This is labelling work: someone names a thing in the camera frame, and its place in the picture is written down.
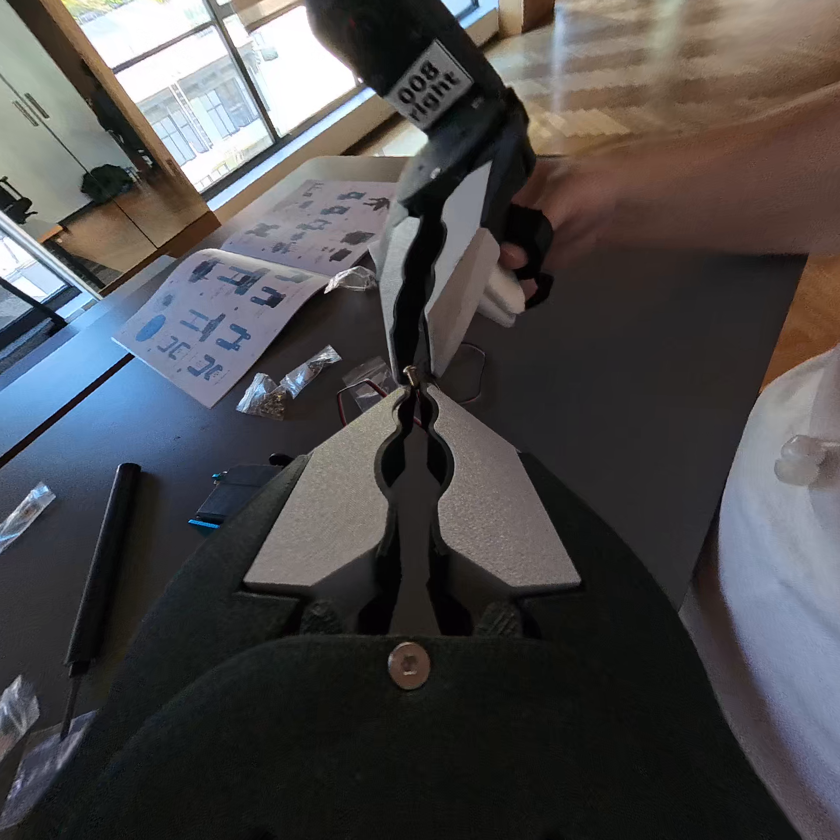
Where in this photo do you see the white instruction booklet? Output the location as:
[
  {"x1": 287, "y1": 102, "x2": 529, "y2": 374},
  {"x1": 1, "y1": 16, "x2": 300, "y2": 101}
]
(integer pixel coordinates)
[{"x1": 112, "y1": 178, "x2": 401, "y2": 409}]

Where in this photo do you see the clear bag with brass part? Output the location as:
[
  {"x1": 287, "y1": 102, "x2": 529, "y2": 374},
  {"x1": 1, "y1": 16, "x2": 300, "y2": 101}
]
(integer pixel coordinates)
[{"x1": 0, "y1": 482, "x2": 56, "y2": 555}]

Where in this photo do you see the person's right forearm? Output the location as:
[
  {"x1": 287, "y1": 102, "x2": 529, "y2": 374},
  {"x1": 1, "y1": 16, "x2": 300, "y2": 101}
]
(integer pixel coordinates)
[{"x1": 610, "y1": 85, "x2": 840, "y2": 258}]

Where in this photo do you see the white cupboard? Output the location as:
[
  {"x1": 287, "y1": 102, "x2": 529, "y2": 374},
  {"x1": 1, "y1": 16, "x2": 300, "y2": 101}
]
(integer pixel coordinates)
[{"x1": 0, "y1": 0, "x2": 132, "y2": 221}]

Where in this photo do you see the clear bag with white label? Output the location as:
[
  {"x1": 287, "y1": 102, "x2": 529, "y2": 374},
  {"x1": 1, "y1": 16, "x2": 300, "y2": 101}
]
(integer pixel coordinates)
[{"x1": 0, "y1": 712, "x2": 99, "y2": 811}]

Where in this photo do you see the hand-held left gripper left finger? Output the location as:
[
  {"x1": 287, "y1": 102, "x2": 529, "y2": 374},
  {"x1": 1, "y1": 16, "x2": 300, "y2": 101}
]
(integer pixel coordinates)
[{"x1": 243, "y1": 387, "x2": 416, "y2": 632}]

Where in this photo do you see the black office chair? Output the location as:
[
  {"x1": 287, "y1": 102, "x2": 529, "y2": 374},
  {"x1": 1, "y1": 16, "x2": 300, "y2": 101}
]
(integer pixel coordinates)
[{"x1": 0, "y1": 176, "x2": 37, "y2": 227}]

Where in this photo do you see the dark backpack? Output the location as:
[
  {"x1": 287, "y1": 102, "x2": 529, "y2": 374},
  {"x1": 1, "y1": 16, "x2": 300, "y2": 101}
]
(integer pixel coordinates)
[{"x1": 80, "y1": 164, "x2": 140, "y2": 206}]

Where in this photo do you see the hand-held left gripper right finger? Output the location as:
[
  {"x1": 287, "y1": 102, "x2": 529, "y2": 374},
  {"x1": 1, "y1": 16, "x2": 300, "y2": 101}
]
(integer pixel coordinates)
[{"x1": 419, "y1": 386, "x2": 583, "y2": 632}]

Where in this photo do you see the person's right hand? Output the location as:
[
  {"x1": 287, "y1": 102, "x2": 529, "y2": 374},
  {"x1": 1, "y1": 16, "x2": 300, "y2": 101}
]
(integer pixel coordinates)
[{"x1": 521, "y1": 156, "x2": 632, "y2": 273}]

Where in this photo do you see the black servo with blue bracket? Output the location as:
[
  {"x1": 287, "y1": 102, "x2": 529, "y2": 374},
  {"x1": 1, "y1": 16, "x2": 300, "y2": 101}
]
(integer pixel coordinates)
[{"x1": 189, "y1": 453, "x2": 293, "y2": 536}]

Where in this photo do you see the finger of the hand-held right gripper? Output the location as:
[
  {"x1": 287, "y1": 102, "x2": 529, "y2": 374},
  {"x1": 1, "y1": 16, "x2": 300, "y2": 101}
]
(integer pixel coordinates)
[
  {"x1": 369, "y1": 197, "x2": 429, "y2": 380},
  {"x1": 419, "y1": 163, "x2": 503, "y2": 378}
]

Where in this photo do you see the black screwdriver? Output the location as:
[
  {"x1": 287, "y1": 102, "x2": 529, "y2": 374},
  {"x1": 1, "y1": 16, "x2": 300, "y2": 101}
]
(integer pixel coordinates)
[{"x1": 59, "y1": 462, "x2": 142, "y2": 742}]

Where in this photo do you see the dark grey desk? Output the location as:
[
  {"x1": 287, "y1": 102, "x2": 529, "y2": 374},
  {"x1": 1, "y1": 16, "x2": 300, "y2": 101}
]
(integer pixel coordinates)
[{"x1": 0, "y1": 155, "x2": 809, "y2": 840}]

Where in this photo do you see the white shirt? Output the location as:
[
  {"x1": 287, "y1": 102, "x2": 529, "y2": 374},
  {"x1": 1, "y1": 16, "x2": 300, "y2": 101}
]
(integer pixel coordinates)
[{"x1": 679, "y1": 348, "x2": 840, "y2": 840}]

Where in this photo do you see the small clear parts bag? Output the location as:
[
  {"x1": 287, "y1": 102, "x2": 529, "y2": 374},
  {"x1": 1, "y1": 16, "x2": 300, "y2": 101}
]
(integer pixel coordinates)
[
  {"x1": 0, "y1": 676, "x2": 40, "y2": 762},
  {"x1": 325, "y1": 266, "x2": 378, "y2": 294}
]

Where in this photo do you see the clear bag of small screws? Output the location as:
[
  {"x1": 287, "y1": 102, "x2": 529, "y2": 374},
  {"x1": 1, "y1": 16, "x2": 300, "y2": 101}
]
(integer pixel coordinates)
[{"x1": 341, "y1": 356, "x2": 398, "y2": 414}]

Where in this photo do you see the glass window wall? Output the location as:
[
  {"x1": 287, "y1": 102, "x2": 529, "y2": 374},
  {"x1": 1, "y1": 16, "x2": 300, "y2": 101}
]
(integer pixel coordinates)
[{"x1": 66, "y1": 0, "x2": 368, "y2": 191}]

